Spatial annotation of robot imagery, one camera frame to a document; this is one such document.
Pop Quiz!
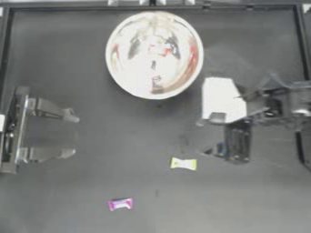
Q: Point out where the green candy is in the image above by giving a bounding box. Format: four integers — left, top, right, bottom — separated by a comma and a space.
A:
169, 157, 197, 171

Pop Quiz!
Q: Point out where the purple candy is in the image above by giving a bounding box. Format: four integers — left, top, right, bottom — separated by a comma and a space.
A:
106, 198, 134, 212

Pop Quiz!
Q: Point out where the red candy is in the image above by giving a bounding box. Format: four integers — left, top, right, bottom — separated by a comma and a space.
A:
146, 42, 174, 57

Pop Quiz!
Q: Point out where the steel bowl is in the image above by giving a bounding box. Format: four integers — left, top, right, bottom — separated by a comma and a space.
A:
104, 11, 205, 100

